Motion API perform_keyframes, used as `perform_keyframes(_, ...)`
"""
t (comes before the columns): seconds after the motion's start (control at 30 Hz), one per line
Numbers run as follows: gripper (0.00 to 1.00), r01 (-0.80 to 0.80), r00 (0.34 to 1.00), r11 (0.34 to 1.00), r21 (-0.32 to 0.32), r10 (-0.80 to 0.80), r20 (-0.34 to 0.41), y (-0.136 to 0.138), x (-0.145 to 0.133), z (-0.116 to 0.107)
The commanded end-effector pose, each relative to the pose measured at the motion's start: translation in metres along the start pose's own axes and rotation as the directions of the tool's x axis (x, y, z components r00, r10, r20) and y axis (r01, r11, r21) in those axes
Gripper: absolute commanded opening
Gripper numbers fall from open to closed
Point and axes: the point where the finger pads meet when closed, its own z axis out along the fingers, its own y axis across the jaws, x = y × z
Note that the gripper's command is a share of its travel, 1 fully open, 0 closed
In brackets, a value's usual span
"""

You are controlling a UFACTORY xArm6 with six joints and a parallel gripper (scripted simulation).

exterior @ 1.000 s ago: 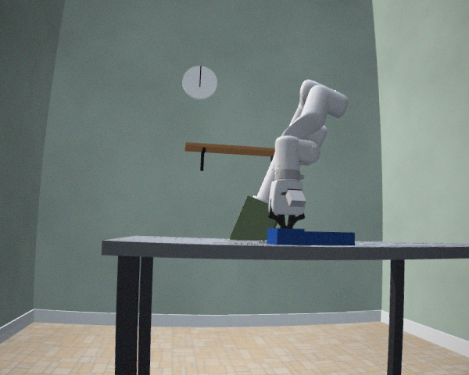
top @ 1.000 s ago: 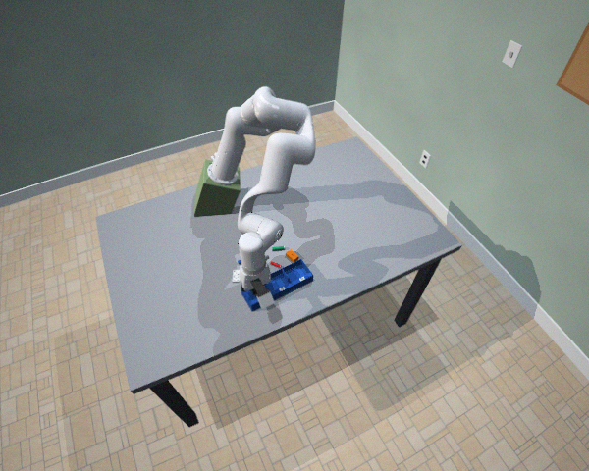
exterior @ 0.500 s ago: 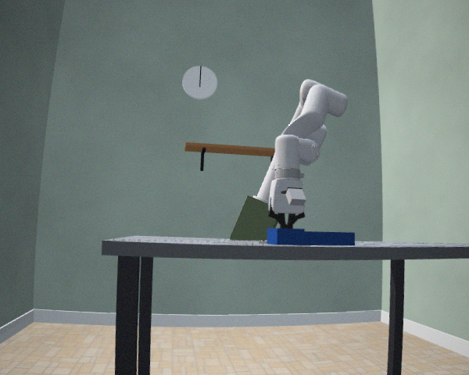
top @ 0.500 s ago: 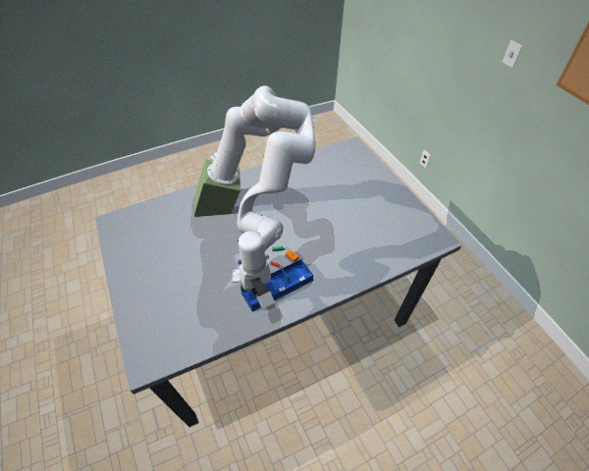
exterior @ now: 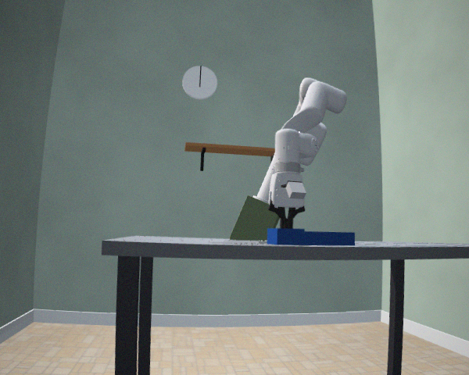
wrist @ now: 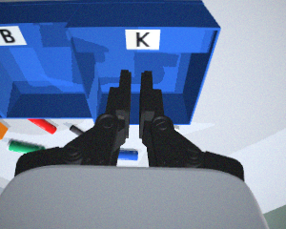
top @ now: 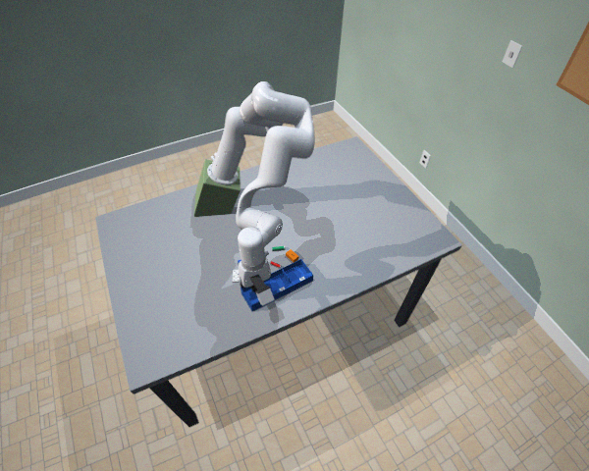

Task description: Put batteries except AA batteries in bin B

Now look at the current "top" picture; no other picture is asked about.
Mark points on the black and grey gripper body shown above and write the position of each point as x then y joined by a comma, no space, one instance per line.
245,275

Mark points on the orange block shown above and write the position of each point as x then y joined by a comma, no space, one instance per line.
291,255

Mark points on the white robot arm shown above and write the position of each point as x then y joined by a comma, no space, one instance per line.
281,145

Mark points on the blue rack of bins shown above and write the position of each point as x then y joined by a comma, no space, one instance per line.
282,282

